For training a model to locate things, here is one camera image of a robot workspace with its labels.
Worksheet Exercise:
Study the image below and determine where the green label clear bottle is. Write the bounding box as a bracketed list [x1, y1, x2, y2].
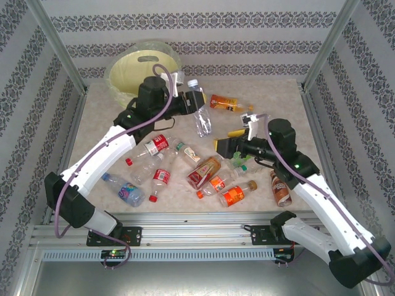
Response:
[227, 150, 252, 169]

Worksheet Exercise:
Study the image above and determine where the large clear bottle white cap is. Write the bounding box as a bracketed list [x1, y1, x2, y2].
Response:
[187, 79, 213, 138]

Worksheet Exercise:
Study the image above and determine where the clear bottle green neck band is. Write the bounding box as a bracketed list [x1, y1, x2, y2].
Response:
[231, 158, 272, 180]

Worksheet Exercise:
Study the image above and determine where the orange label bottle brown cap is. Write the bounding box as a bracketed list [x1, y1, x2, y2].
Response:
[218, 180, 259, 208]

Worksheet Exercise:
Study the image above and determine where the red label bottle red cap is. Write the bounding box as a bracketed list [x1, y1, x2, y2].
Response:
[125, 134, 173, 167]
[148, 144, 180, 204]

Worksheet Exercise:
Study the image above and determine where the brown coffee drink bottle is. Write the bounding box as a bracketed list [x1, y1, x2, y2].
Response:
[270, 170, 293, 207]

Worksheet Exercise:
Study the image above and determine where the crushed clear bottle white cap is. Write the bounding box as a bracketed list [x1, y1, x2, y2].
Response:
[129, 151, 166, 186]

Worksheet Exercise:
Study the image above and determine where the blue cap colourful label bottle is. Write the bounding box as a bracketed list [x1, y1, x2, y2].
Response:
[101, 172, 146, 207]

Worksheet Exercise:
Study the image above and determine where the cream plastic bin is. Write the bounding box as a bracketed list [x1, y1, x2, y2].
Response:
[106, 46, 181, 109]

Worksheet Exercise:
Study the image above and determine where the yellow-green bin liner bag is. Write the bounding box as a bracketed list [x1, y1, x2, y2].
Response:
[104, 41, 183, 109]

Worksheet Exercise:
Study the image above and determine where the orange juice bottle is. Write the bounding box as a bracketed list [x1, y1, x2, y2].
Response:
[209, 94, 254, 113]

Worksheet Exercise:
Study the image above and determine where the small circuit board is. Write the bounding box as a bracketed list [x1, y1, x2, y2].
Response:
[101, 249, 128, 259]
[273, 247, 296, 263]

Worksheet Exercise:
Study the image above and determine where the grey sheet metal panel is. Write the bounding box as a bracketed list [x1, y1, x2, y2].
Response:
[30, 260, 374, 296]

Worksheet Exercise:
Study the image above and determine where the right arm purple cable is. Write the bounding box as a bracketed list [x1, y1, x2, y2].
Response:
[256, 113, 395, 286]

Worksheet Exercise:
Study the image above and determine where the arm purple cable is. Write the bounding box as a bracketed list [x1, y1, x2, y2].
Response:
[256, 113, 395, 286]
[54, 64, 174, 269]

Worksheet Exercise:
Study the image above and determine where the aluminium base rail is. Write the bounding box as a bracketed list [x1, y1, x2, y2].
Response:
[29, 211, 362, 247]

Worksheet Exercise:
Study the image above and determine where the aluminium frame post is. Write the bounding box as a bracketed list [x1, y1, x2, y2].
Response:
[26, 0, 89, 93]
[301, 0, 362, 93]

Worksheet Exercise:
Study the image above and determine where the grey slotted cable duct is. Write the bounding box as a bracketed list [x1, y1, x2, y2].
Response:
[41, 249, 276, 263]

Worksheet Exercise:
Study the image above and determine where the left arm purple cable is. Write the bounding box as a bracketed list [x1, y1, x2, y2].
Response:
[54, 64, 174, 269]

